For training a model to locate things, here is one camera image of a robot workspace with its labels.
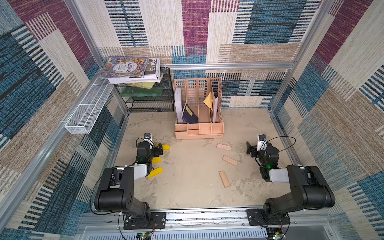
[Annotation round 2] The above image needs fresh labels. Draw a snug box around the natural wood block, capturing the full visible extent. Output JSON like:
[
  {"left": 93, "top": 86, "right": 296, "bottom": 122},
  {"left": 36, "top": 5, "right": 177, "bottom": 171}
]
[
  {"left": 219, "top": 171, "right": 230, "bottom": 188},
  {"left": 217, "top": 143, "right": 232, "bottom": 151},
  {"left": 222, "top": 156, "right": 238, "bottom": 166}
]

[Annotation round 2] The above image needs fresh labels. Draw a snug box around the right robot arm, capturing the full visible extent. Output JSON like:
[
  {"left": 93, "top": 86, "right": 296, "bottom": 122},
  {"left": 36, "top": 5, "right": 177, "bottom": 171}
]
[{"left": 246, "top": 141, "right": 336, "bottom": 228}]

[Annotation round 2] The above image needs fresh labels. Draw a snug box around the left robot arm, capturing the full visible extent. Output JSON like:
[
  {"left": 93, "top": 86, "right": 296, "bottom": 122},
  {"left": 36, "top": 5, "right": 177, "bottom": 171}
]
[{"left": 92, "top": 139, "right": 166, "bottom": 233}]

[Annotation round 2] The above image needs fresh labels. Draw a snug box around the dark navy booklet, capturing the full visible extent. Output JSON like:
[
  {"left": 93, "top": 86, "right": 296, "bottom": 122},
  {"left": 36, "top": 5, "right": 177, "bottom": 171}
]
[{"left": 182, "top": 103, "right": 199, "bottom": 124}]

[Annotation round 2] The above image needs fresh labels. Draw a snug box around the green folder on shelf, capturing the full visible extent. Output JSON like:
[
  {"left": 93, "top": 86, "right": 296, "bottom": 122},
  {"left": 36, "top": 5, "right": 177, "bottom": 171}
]
[{"left": 120, "top": 87, "right": 163, "bottom": 97}]

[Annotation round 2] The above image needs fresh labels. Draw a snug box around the white folder in organizer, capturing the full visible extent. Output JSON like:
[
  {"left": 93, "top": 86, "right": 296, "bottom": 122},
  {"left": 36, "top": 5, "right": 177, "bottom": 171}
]
[{"left": 175, "top": 87, "right": 184, "bottom": 124}]

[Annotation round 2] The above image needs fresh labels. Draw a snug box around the pink desk file organizer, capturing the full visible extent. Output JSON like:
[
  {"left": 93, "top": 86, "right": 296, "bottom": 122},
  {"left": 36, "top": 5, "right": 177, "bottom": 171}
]
[{"left": 174, "top": 78, "right": 224, "bottom": 140}]

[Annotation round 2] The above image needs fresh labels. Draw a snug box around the black and white Folio book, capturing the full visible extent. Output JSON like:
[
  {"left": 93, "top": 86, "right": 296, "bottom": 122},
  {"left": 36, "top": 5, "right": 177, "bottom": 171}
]
[{"left": 101, "top": 57, "right": 164, "bottom": 84}]

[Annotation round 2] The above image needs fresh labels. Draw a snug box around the yellow paper sheet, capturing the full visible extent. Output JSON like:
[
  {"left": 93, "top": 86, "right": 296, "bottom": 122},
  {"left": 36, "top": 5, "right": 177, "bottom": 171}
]
[{"left": 203, "top": 92, "right": 214, "bottom": 111}]

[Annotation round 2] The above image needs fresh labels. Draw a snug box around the colourful illustrated book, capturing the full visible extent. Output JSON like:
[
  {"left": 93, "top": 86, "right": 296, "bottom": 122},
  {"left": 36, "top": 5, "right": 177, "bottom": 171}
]
[{"left": 100, "top": 57, "right": 149, "bottom": 78}]

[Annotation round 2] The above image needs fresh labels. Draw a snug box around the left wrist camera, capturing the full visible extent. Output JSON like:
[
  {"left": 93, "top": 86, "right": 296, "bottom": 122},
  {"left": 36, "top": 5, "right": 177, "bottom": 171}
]
[{"left": 144, "top": 133, "right": 153, "bottom": 143}]

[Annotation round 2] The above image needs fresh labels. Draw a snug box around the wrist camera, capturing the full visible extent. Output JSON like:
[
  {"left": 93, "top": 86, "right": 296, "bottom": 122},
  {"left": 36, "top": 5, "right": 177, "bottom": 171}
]
[
  {"left": 257, "top": 134, "right": 267, "bottom": 151},
  {"left": 144, "top": 133, "right": 153, "bottom": 143}
]

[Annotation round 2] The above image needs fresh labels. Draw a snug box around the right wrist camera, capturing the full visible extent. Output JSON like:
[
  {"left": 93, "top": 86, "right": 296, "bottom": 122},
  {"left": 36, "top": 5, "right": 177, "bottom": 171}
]
[{"left": 257, "top": 134, "right": 267, "bottom": 151}]

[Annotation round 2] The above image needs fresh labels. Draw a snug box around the black wire shelf rack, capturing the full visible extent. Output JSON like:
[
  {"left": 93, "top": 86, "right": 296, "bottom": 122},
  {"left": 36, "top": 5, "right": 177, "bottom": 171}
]
[{"left": 115, "top": 67, "right": 175, "bottom": 113}]

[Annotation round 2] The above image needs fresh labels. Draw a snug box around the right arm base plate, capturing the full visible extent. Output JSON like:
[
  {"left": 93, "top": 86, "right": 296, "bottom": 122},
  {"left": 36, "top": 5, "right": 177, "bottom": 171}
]
[{"left": 246, "top": 209, "right": 291, "bottom": 228}]

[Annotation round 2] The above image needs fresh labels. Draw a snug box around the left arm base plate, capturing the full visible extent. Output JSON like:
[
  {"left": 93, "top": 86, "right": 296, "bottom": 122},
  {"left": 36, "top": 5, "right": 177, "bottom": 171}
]
[{"left": 123, "top": 212, "right": 167, "bottom": 230}]

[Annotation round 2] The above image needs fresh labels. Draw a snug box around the white wire mesh basket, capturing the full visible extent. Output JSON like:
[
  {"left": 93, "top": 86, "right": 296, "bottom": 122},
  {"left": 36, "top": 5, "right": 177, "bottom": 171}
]
[{"left": 65, "top": 79, "right": 113, "bottom": 134}]

